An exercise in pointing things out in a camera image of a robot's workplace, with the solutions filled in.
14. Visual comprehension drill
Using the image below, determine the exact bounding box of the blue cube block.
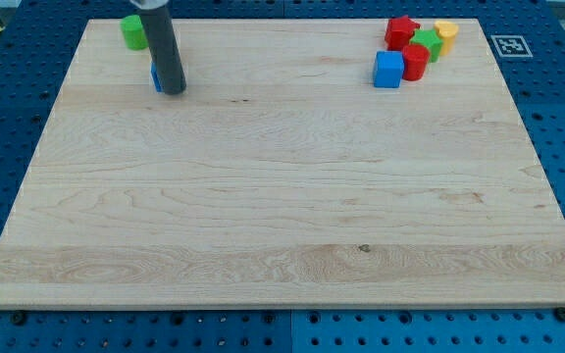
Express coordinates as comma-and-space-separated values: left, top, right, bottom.
373, 51, 404, 88

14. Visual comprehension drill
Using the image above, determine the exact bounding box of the blue triangle block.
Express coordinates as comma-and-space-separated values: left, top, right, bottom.
150, 62, 163, 93

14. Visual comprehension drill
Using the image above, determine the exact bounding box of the wooden board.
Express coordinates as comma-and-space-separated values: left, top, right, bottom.
0, 19, 565, 311

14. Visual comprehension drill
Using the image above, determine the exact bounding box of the red cylinder block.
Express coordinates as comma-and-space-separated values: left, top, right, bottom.
401, 44, 431, 81

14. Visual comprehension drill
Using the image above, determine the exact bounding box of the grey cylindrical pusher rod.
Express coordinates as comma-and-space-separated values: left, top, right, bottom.
130, 0, 186, 95

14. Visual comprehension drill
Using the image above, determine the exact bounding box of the red star block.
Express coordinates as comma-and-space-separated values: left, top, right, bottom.
385, 15, 421, 51

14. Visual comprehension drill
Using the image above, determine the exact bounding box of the green star block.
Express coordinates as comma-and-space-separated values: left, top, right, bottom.
409, 28, 443, 63

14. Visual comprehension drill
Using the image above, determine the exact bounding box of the green cylinder block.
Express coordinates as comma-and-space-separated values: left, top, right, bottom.
120, 15, 148, 50

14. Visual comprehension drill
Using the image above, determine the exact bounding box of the yellow heart block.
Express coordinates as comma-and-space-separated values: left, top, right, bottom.
434, 20, 459, 56

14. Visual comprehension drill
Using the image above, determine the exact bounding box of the white fiducial marker tag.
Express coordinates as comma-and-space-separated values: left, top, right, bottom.
491, 34, 533, 58

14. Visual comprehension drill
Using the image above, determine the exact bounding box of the black bolt front left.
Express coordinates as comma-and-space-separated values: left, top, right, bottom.
9, 311, 27, 327

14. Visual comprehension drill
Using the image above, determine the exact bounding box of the black bolt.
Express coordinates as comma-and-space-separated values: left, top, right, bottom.
9, 311, 27, 327
553, 307, 565, 323

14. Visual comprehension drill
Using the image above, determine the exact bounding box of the black bolt front right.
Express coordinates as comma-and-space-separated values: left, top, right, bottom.
553, 307, 565, 323

